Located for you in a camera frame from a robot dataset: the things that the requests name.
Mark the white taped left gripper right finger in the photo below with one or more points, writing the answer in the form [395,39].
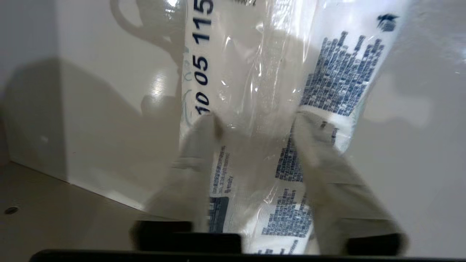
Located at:
[338,189]

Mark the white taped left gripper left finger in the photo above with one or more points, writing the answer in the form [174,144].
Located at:
[189,182]

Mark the beige cabinet drawer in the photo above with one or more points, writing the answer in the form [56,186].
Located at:
[91,127]

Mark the blue floral tissue pack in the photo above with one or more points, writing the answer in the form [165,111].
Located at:
[276,72]

